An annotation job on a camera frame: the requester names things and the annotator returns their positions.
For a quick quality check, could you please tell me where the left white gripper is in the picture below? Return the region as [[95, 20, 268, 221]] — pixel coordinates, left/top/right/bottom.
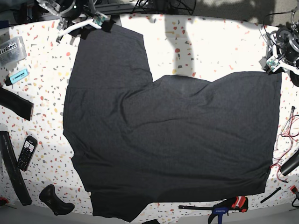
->
[[259, 55, 299, 75]]

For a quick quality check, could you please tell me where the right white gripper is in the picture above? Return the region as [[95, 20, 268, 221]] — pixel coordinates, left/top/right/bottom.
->
[[57, 14, 108, 43]]

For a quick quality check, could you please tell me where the dark grey T-shirt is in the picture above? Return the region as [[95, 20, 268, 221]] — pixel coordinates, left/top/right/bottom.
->
[[63, 25, 282, 222]]

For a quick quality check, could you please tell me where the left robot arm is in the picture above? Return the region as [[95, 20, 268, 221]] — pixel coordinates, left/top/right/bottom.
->
[[262, 6, 299, 77]]

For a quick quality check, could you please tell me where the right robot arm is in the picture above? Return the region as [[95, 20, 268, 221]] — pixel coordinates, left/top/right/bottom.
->
[[38, 0, 108, 43]]

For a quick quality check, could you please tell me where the grey monitor stand base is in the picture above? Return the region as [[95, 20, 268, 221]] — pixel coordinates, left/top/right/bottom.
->
[[110, 14, 122, 27]]

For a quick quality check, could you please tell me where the clear LeRobot plastic box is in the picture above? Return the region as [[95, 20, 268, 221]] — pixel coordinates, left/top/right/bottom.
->
[[0, 36, 27, 67]]

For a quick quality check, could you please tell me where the black cylinder tube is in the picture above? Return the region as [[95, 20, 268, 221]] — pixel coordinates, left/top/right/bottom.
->
[[280, 154, 299, 176]]

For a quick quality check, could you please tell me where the turquoise highlighter marker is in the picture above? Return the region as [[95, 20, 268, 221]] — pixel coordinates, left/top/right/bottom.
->
[[5, 69, 29, 86]]

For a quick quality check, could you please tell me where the black folded cloth strip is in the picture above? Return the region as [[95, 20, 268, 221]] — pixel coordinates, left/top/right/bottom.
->
[[0, 87, 34, 120]]

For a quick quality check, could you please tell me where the thin black stick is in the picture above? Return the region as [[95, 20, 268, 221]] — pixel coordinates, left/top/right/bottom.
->
[[260, 187, 282, 203]]

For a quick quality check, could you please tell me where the small red black connector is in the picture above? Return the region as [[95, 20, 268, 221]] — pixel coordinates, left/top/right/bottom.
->
[[290, 185, 298, 194]]

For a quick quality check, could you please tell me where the black remote control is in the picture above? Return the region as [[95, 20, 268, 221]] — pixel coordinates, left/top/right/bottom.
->
[[17, 136, 37, 172]]

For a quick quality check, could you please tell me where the black blue bar clamp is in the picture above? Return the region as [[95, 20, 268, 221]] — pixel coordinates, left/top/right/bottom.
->
[[178, 196, 249, 224]]

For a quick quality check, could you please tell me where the long black foam tube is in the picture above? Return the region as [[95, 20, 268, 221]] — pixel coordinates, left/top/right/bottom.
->
[[0, 131, 32, 206]]

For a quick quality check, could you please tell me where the black game controller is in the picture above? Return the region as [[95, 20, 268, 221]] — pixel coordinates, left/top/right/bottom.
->
[[39, 184, 75, 216]]

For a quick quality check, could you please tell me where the red and black wire bundle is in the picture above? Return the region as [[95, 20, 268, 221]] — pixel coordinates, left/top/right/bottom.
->
[[271, 106, 299, 183]]

